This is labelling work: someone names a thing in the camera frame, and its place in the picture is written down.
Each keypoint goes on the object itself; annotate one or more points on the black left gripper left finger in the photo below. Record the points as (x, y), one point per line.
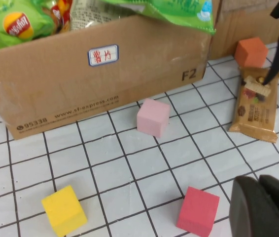
(250, 212)

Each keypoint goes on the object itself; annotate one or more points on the brown biscuit packet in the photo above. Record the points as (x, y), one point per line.
(253, 116)

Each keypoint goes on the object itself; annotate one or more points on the green Lay's cucumber chips bag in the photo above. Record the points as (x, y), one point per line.
(179, 12)

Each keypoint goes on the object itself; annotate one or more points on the orange foam cube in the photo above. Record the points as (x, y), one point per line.
(250, 51)

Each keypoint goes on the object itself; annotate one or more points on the taped cardboard box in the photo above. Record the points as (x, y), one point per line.
(240, 19)

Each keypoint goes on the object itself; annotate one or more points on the red foam cube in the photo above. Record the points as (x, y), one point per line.
(196, 212)

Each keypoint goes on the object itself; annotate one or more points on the pink foam cube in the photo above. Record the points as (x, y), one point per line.
(151, 118)

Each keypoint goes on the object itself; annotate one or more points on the blue-bordered label on F2 box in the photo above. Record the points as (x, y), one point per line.
(103, 55)

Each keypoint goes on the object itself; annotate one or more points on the yellow foam cube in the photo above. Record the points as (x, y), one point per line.
(63, 212)

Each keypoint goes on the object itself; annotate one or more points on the small red Lay's bag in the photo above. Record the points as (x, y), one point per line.
(58, 12)

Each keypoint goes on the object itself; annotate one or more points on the cardboard box with F2 print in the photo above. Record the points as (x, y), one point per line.
(55, 93)

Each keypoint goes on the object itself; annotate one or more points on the crumpled green Lay's chips bag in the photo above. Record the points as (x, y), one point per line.
(18, 26)

